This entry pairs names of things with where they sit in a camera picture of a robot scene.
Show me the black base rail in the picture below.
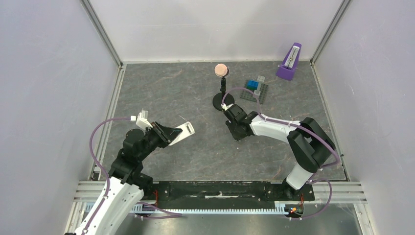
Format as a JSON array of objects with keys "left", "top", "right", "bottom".
[{"left": 142, "top": 181, "right": 315, "bottom": 210}]

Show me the blue building block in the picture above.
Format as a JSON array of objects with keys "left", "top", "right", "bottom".
[{"left": 246, "top": 80, "right": 259, "bottom": 91}]

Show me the purple cable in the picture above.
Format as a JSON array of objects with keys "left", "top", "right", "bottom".
[
  {"left": 82, "top": 117, "right": 132, "bottom": 235},
  {"left": 221, "top": 87, "right": 341, "bottom": 220}
]

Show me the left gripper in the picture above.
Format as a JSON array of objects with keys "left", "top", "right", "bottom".
[{"left": 138, "top": 120, "right": 182, "bottom": 161}]

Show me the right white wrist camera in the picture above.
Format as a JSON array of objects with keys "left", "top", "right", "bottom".
[{"left": 221, "top": 103, "right": 234, "bottom": 111}]

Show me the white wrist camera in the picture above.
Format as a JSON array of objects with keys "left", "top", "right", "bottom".
[
  {"left": 130, "top": 110, "right": 152, "bottom": 130},
  {"left": 221, "top": 103, "right": 234, "bottom": 111}
]

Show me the white remote control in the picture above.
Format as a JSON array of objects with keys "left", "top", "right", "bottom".
[{"left": 169, "top": 121, "right": 195, "bottom": 146}]

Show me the purple metronome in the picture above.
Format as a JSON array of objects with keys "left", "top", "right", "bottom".
[{"left": 276, "top": 43, "right": 302, "bottom": 81}]

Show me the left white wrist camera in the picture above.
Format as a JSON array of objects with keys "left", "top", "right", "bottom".
[{"left": 130, "top": 110, "right": 152, "bottom": 130}]

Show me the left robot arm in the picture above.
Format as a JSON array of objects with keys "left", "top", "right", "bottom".
[{"left": 73, "top": 122, "right": 193, "bottom": 235}]

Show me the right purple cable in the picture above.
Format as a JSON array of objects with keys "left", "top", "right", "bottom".
[{"left": 221, "top": 87, "right": 341, "bottom": 220}]

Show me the grey building block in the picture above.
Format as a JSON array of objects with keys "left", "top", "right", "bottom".
[{"left": 253, "top": 75, "right": 265, "bottom": 98}]

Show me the microphone on black stand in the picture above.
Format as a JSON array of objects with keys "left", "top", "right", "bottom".
[{"left": 212, "top": 64, "right": 229, "bottom": 111}]

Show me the white slotted cable duct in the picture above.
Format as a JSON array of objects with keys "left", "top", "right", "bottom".
[{"left": 86, "top": 202, "right": 304, "bottom": 215}]

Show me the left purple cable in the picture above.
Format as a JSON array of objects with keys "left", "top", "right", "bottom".
[{"left": 82, "top": 117, "right": 132, "bottom": 235}]

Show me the grey building block baseplate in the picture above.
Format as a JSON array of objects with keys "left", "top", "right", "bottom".
[{"left": 239, "top": 80, "right": 269, "bottom": 104}]

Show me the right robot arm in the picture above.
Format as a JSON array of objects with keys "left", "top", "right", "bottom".
[{"left": 223, "top": 104, "right": 336, "bottom": 200}]

